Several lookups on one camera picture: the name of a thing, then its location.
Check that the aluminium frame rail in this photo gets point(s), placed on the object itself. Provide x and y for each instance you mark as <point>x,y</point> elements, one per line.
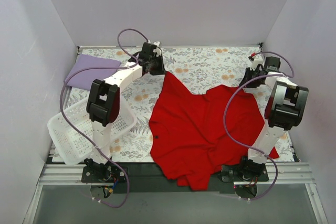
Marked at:
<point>61,197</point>

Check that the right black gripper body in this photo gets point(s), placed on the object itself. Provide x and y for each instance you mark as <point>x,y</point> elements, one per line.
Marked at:
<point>248,80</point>

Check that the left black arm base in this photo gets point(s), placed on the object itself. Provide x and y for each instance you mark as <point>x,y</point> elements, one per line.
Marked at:
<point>106,175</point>

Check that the floral patterned table cloth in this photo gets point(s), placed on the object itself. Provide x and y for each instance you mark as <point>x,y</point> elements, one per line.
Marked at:
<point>199,69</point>

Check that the white plastic basket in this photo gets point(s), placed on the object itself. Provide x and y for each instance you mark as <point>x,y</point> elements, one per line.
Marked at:
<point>72,147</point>

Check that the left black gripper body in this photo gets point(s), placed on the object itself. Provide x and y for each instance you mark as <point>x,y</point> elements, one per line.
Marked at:
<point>156,67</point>

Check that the red t shirt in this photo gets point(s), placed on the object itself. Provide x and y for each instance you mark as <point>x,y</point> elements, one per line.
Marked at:
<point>195,134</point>

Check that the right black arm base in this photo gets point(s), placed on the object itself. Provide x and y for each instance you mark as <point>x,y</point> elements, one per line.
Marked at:
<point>241,179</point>

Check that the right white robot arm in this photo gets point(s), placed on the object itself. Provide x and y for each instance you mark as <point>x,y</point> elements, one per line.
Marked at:
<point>283,111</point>

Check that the folded lavender t shirt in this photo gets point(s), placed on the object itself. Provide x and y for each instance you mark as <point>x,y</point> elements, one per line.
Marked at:
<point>84,79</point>

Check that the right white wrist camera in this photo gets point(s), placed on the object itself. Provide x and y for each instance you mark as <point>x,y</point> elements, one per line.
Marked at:
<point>256,61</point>

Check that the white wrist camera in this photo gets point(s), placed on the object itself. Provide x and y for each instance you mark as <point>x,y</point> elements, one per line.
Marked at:
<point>157,49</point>
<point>256,61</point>

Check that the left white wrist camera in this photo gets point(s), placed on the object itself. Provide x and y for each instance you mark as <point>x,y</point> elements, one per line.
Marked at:
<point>157,49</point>

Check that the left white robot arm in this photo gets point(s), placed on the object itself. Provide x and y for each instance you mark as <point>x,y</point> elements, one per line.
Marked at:
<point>103,104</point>

